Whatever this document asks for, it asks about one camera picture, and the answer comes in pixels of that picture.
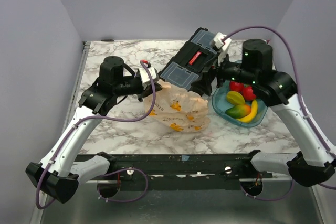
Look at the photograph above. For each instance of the yellow green fake starfruit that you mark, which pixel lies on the yellow green fake starfruit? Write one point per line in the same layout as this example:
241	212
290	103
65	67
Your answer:
235	98

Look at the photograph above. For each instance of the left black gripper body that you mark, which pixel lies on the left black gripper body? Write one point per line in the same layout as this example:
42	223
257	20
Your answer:
146	88

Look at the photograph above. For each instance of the blue transparent fruit tray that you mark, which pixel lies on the blue transparent fruit tray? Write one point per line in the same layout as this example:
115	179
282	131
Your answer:
220	105

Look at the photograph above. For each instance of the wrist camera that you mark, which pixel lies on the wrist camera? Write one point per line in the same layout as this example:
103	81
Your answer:
146	72
221	44

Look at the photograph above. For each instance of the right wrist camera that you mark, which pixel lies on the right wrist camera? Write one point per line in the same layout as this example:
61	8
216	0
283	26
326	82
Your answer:
221	44

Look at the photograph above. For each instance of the green red fake mango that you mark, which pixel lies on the green red fake mango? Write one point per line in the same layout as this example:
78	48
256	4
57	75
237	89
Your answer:
238	111

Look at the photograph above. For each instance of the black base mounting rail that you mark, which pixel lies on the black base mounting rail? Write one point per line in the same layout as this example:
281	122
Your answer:
180	171

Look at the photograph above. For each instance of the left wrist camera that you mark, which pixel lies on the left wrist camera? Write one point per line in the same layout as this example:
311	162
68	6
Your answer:
146	72

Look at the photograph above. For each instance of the yellow fake banana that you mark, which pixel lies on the yellow fake banana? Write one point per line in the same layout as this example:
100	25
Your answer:
252	114

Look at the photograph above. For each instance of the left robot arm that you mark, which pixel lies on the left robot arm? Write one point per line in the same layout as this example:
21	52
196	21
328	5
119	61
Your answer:
56	174

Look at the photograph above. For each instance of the black plastic toolbox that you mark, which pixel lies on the black plastic toolbox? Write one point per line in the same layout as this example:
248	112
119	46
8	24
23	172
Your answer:
185	67

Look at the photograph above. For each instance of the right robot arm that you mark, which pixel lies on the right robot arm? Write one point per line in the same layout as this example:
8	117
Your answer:
315	163

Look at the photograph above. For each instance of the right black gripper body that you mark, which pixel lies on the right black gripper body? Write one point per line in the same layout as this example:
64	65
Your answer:
209	75

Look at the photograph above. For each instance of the peach plastic bag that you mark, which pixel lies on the peach plastic bag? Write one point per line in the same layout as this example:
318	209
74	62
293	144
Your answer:
179	109

